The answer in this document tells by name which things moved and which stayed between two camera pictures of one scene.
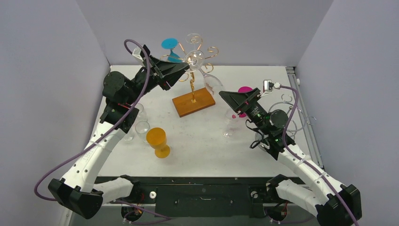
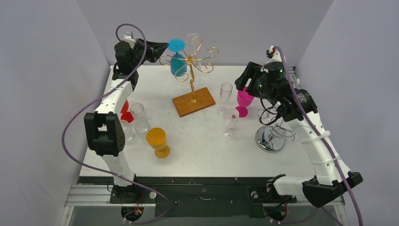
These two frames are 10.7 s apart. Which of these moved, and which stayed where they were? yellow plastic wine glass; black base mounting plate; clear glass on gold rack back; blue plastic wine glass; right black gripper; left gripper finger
Moved: left gripper finger; right black gripper; blue plastic wine glass
Stayed: yellow plastic wine glass; clear glass on gold rack back; black base mounting plate
